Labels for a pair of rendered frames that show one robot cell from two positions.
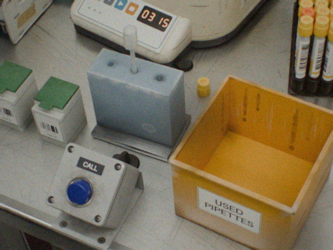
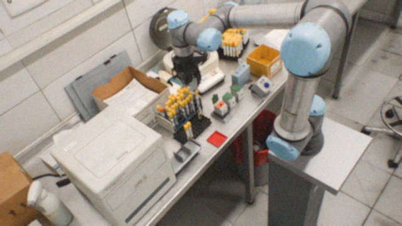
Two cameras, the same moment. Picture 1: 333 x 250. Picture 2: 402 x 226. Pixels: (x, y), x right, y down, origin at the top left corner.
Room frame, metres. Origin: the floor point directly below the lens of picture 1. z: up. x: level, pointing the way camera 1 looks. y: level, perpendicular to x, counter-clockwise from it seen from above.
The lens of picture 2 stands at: (0.35, 1.29, 2.04)
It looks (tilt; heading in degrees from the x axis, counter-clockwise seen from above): 47 degrees down; 288
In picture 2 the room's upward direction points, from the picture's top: 10 degrees counter-clockwise
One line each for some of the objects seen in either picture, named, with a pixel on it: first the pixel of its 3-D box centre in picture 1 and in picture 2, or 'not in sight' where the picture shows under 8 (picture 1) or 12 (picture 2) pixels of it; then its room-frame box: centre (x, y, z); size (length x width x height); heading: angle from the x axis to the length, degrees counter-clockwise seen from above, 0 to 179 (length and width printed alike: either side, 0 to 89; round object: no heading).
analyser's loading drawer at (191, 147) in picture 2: not in sight; (178, 158); (0.73, 0.53, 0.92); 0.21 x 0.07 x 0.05; 60
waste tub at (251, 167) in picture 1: (256, 166); (264, 62); (0.43, -0.09, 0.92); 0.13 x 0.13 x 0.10; 57
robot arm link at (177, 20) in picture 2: not in sight; (180, 29); (0.69, 0.32, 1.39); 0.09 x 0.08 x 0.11; 153
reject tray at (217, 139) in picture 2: not in sight; (217, 139); (0.60, 0.38, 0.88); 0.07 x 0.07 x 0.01; 60
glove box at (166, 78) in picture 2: not in sight; (165, 84); (0.91, 0.10, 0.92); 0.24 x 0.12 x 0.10; 150
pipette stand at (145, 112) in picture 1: (138, 101); (240, 77); (0.54, 0.03, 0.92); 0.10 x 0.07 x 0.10; 62
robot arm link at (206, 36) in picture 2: not in sight; (205, 34); (0.60, 0.34, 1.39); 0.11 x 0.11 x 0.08; 63
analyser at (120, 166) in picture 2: not in sight; (120, 164); (0.91, 0.65, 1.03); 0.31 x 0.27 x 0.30; 60
